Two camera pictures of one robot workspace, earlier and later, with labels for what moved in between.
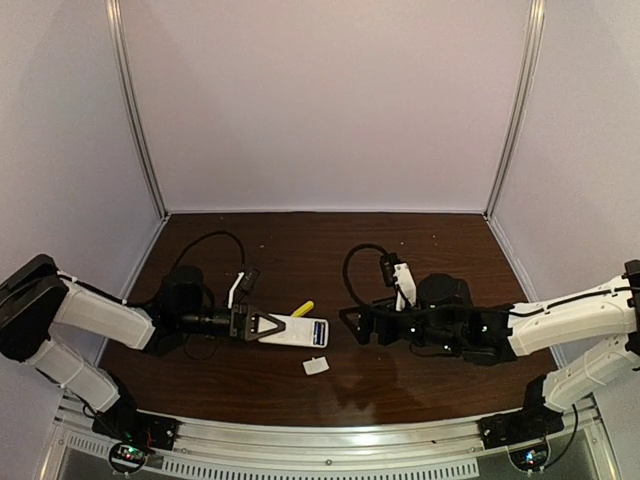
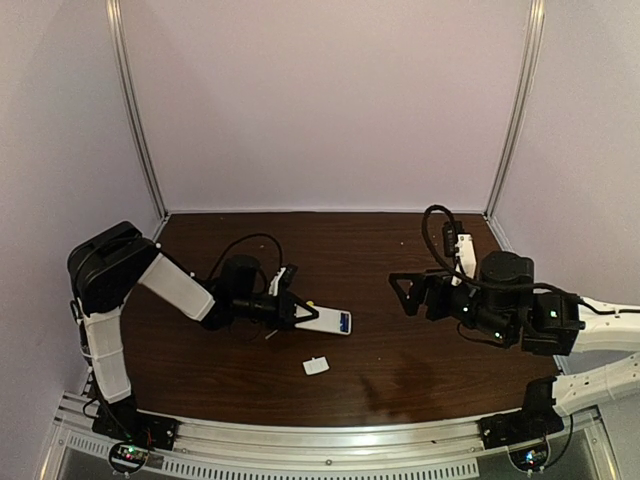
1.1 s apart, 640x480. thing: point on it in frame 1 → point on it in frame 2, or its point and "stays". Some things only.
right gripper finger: x=363 y=330 → x=412 y=303
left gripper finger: x=251 y=324 → x=308 y=308
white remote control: x=300 y=331 → x=327 y=319
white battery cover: x=314 y=366 stays
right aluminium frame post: x=535 y=38 stays
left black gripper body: x=237 y=322 → x=286 y=307
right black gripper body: x=382 y=323 → x=433 y=291
